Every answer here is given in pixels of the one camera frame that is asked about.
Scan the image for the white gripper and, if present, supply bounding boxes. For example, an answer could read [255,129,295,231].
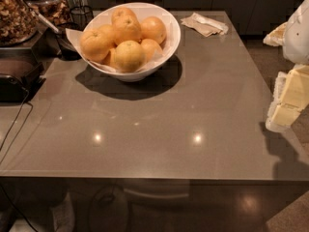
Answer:
[263,0,309,110]

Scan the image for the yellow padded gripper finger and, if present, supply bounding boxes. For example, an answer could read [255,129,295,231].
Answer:
[266,101,300,132]

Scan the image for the front centre pale orange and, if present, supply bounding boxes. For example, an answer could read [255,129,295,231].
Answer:
[114,41,146,73]

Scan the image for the low hidden orange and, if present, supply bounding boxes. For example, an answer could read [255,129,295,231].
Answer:
[103,48,116,68]

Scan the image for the white ceramic bowl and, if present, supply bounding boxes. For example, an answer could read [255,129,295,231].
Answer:
[84,2,181,82]

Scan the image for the crumpled paper napkin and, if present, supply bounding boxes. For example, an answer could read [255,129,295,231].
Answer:
[181,13,229,37]

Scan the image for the white shoe under table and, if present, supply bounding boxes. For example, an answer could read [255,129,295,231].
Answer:
[51,193,75,232]

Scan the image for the black appliance on counter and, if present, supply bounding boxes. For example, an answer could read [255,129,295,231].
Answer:
[0,50,44,103]

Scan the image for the large glass nut jar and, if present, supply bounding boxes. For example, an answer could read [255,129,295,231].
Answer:
[0,0,37,47]

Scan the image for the black wire holder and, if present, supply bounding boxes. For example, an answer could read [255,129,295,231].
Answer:
[70,6,94,30]

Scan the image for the dark scoop with handle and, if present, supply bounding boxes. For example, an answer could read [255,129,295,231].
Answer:
[21,0,81,61]

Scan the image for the black power cable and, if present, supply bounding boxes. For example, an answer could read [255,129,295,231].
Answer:
[0,73,35,165]

